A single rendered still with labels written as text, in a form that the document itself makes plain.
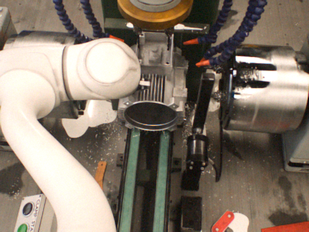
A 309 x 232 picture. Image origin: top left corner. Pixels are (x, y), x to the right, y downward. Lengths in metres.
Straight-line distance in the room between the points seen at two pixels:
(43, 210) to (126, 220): 0.24
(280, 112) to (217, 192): 0.34
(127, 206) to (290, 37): 0.96
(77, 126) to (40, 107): 0.69
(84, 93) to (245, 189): 0.73
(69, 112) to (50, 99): 0.42
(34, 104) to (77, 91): 0.09
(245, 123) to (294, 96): 0.14
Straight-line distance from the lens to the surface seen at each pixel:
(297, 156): 1.28
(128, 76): 0.67
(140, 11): 0.93
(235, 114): 1.08
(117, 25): 1.17
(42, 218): 0.98
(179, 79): 1.14
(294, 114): 1.13
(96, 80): 0.66
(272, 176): 1.34
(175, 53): 1.18
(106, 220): 0.45
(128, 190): 1.14
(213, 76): 0.93
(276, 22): 1.73
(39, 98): 0.69
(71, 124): 1.39
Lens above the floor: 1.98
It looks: 58 degrees down
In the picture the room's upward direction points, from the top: straight up
